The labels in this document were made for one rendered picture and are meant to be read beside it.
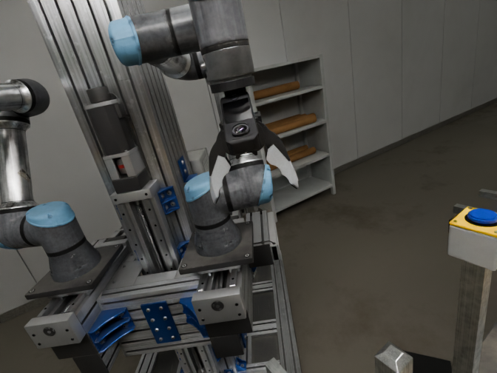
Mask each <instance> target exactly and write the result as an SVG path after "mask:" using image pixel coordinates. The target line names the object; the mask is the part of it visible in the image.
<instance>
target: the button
mask: <svg viewBox="0 0 497 373"><path fill-rule="evenodd" d="M467 217H468V218H469V219H470V220H471V221H473V222H475V223H478V224H494V223H496V222H497V214H496V213H495V212H494V211H491V210H488V209H473V210H470V211H469V212H468V213H467Z"/></svg>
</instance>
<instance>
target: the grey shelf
mask: <svg viewBox="0 0 497 373"><path fill-rule="evenodd" d="M251 76H254V81H255V84H254V85H251V86H247V87H246V92H248V94H249V97H250V100H251V105H252V108H253V111H254V112H260V114H261V118H262V123H264V124H268V123H271V122H274V121H279V120H281V119H284V118H288V117H291V116H293V115H298V114H301V115H302V114H306V115H308V114H311V113H315V115H316V117H317V121H316V122H314V123H312V124H307V125H305V126H302V127H298V128H296V129H293V130H289V131H287V132H282V133H280V134H277V135H278V136H279V137H280V139H281V140H282V142H283V144H284V146H285V149H286V151H289V150H292V149H296V148H298V147H301V146H304V145H308V148H311V147H315V149H316V152H315V153H314V154H311V155H308V156H306V157H304V158H301V159H299V160H297V161H294V162H292V165H293V167H294V170H295V172H296V174H297V179H298V185H299V187H298V189H295V188H294V187H293V186H292V185H290V183H289V182H288V179H287V177H285V176H284V175H282V174H281V172H280V169H279V168H277V169H274V170H272V171H271V177H272V184H273V197H272V199H271V201H270V202H268V203H266V204H261V205H259V206H254V211H258V208H260V209H262V210H266V212H272V211H273V212H274V219H275V223H276V222H277V214H276V213H277V212H279V211H282V210H284V209H286V208H288V207H290V206H293V205H295V204H297V203H299V202H300V201H304V200H305V199H307V198H310V197H311V196H313V195H316V194H318V193H320V192H322V191H324V190H326V189H329V188H331V194H333V195H334V194H336V187H335V179H334V165H333V157H332V149H331V134H330V127H329V119H328V104H327V96H326V88H325V74H324V66H323V58H322V54H319V55H315V56H309V57H305V58H299V59H295V60H291V61H285V62H282V63H278V64H272V65H268V66H264V67H258V68H254V73H252V74H251ZM293 81H298V82H299V83H300V88H299V89H297V90H292V91H288V92H286V93H280V94H277V95H273V96H269V97H266V98H261V99H258V100H254V93H253V92H254V91H258V90H263V89H266V88H269V87H275V86H278V85H281V84H287V83H290V82H293ZM266 151H267V148H266V146H265V145H264V146H263V148H262V149H261V150H259V151H257V156H259V157H260V158H262V159H263V163H264V165H265V164H267V163H266Z"/></svg>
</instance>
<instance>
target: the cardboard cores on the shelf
mask: <svg viewBox="0 0 497 373"><path fill-rule="evenodd" d="M299 88H300V83H299V82H298V81H293V82H290V83H287V84H281V85H278V86H275V87H269V88H266V89H263V90H258V91H254V92H253V93H254V100H258V99H261V98H266V97H269V96H273V95H277V94H280V93H286V92H288V91H292V90H297V89H299ZM316 121H317V117H316V115H315V113H311V114H308V115H306V114H302V115H301V114H298V115H293V116H291V117H288V118H284V119H281V120H279V121H274V122H271V123H268V124H265V125H266V126H267V127H268V129H269V130H271V131H272V132H275V133H276V134H280V133H282V132H287V131H289V130H293V129H296V128H298V127H302V126H305V125H307V124H312V123H314V122H316ZM315 152H316V149H315V147H311V148H308V145H304V146H301V147H298V148H296V149H292V150H289V151H287V153H288V156H289V158H290V160H291V162H294V161H297V160H299V159H301V158H304V157H306V156H308V155H311V154H314V153H315ZM266 163H267V164H268V165H269V166H270V168H271V171H272V170H274V169H277V167H276V166H273V165H271V164H270V163H269V162H267V161H266Z"/></svg>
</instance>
